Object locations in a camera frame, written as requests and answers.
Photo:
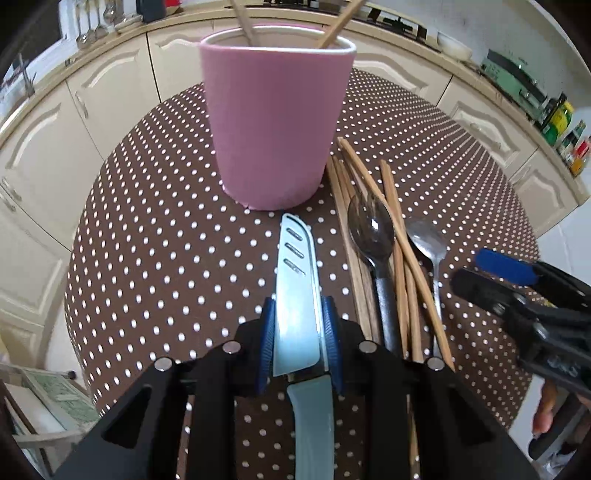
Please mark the small white dish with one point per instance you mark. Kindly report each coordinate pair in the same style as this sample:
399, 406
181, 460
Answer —
129, 22

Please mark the kitchen window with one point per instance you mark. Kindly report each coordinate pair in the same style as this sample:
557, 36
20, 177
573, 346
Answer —
44, 23

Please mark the dark condiment bottle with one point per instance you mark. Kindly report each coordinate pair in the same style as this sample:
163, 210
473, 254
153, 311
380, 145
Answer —
572, 138

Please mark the black gas stove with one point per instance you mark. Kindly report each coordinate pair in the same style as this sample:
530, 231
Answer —
397, 25

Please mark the small metal spoon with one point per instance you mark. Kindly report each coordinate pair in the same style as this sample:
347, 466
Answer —
427, 240

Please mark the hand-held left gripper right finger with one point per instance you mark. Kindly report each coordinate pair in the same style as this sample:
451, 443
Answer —
331, 346

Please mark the metal faucet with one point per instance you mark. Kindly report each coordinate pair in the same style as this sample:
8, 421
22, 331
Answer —
25, 76

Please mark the metal storage rack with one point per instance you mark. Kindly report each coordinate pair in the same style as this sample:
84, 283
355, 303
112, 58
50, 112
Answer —
27, 443

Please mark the green condiment bottle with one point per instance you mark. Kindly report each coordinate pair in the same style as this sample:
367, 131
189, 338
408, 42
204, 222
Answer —
558, 120

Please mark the pink cup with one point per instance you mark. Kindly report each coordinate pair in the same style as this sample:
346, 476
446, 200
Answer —
272, 120

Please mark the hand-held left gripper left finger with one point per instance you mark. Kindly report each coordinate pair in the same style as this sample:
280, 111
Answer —
268, 346

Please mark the red label jar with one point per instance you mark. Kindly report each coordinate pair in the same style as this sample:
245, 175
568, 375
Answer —
581, 157

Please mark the cream base cabinets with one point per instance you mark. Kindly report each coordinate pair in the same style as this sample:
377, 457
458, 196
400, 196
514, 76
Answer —
41, 152

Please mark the brown polka dot tablecloth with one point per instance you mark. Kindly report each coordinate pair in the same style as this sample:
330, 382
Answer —
184, 240

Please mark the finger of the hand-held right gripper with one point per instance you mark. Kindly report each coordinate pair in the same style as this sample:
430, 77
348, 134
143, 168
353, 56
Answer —
505, 266
489, 290

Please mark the green kitchen appliance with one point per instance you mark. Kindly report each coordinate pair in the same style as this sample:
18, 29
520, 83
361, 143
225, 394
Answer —
512, 78

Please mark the white bowl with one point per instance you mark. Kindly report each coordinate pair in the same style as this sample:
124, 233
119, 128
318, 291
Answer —
455, 46

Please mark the dark kettle jug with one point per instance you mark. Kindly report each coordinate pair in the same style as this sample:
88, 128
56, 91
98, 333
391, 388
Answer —
150, 10

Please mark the hanging metal ladle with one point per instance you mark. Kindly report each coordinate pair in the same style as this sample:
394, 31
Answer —
111, 11
100, 23
83, 27

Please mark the person's right hand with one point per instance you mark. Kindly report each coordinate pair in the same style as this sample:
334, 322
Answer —
545, 408

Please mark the beige stone countertop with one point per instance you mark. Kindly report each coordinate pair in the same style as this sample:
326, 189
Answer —
489, 90

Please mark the green patterned box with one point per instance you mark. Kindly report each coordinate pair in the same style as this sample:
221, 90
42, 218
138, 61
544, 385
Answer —
60, 397

